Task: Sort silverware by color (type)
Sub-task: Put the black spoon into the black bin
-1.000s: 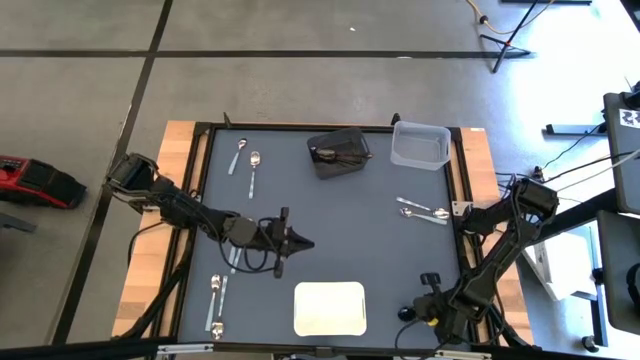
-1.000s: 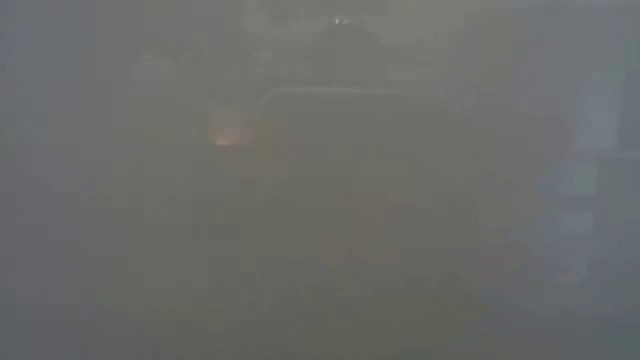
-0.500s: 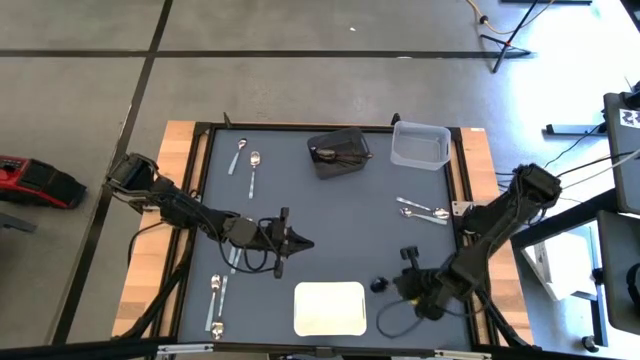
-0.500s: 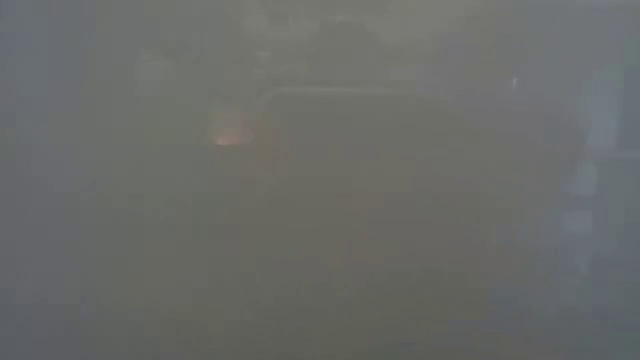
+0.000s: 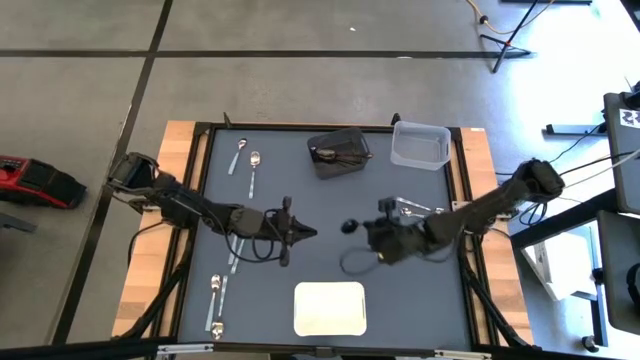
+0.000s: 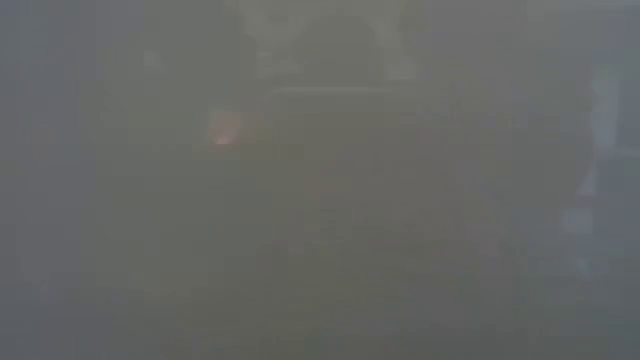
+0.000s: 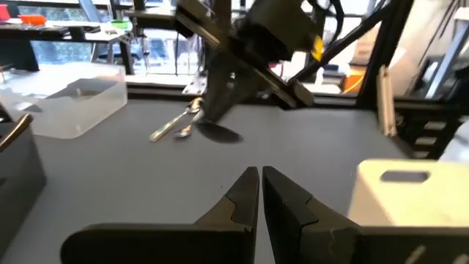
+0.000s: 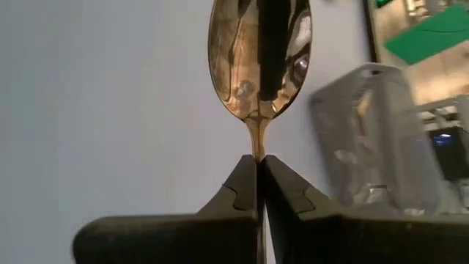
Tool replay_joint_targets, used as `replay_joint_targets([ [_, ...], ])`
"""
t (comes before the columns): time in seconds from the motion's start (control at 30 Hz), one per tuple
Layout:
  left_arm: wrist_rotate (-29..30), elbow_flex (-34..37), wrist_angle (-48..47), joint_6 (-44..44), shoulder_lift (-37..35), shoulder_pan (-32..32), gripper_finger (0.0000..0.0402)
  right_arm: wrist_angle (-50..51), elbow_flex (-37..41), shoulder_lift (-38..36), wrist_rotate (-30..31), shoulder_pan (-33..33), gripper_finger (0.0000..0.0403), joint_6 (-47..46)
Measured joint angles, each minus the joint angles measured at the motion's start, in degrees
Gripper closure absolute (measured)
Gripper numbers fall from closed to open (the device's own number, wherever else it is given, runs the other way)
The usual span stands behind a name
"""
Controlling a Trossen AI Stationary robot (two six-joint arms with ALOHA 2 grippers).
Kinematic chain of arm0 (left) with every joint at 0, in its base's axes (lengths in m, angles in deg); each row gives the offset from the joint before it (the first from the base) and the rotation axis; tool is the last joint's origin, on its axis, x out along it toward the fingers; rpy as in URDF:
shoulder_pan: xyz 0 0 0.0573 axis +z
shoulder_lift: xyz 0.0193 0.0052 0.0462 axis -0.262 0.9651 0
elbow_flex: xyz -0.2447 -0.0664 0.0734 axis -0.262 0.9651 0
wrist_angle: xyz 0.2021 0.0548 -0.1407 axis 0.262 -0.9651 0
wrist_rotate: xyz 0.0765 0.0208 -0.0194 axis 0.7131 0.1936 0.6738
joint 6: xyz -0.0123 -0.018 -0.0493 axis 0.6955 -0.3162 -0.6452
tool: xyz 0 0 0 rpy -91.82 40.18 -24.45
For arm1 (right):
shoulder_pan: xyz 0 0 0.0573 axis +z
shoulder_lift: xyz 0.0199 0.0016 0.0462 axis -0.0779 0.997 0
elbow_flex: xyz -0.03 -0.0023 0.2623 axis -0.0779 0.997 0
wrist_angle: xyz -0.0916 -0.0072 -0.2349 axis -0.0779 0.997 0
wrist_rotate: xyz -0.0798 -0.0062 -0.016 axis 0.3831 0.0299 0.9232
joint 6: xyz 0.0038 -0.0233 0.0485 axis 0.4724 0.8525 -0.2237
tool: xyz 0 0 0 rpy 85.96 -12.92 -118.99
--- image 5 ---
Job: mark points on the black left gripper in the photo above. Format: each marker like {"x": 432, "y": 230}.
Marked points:
{"x": 286, "y": 230}

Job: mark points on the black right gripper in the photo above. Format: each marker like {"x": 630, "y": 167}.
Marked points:
{"x": 395, "y": 237}

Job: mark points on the black spoon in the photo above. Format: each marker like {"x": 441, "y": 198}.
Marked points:
{"x": 350, "y": 161}
{"x": 326, "y": 154}
{"x": 350, "y": 226}

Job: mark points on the silver spoon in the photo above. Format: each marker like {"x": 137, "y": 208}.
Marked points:
{"x": 238, "y": 260}
{"x": 215, "y": 282}
{"x": 255, "y": 159}
{"x": 217, "y": 330}
{"x": 242, "y": 144}
{"x": 232, "y": 256}

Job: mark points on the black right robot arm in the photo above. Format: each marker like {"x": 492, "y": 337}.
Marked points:
{"x": 500, "y": 200}

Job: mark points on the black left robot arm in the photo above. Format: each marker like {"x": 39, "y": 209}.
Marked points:
{"x": 190, "y": 207}

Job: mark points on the grey table mat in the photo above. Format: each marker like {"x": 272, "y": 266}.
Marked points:
{"x": 320, "y": 200}

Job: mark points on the black mesh bin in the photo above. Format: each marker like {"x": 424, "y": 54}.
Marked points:
{"x": 330, "y": 171}

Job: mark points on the white plastic tray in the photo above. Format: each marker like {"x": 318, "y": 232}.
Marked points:
{"x": 330, "y": 310}

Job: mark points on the clear plastic bin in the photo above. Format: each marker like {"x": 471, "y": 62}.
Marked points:
{"x": 420, "y": 150}

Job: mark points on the black clamp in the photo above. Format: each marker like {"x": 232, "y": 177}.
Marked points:
{"x": 395, "y": 119}
{"x": 227, "y": 121}

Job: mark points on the silver aluminium bar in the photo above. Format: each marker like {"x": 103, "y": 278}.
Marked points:
{"x": 185, "y": 349}
{"x": 462, "y": 355}

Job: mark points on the white cardboard box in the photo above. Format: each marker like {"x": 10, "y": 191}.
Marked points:
{"x": 565, "y": 260}

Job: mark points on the black metal beam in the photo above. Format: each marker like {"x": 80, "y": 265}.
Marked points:
{"x": 575, "y": 212}

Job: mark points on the black tripod stand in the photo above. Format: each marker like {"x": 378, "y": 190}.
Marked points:
{"x": 500, "y": 60}

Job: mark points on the black floor bar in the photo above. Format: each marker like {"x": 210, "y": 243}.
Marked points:
{"x": 570, "y": 130}

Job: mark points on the dark grey panel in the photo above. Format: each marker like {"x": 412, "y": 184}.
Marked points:
{"x": 615, "y": 260}

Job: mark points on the black caster wheel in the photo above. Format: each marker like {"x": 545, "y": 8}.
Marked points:
{"x": 590, "y": 344}

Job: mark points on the black equipment cabinet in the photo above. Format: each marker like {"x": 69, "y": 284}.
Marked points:
{"x": 620, "y": 165}

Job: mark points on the white sticker black print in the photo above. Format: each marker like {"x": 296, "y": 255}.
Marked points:
{"x": 629, "y": 118}

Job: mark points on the red and black device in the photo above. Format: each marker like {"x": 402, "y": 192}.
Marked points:
{"x": 20, "y": 175}

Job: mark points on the black table frame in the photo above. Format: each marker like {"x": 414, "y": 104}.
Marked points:
{"x": 300, "y": 126}

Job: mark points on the grey floor bracket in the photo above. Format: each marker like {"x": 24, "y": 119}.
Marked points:
{"x": 15, "y": 222}

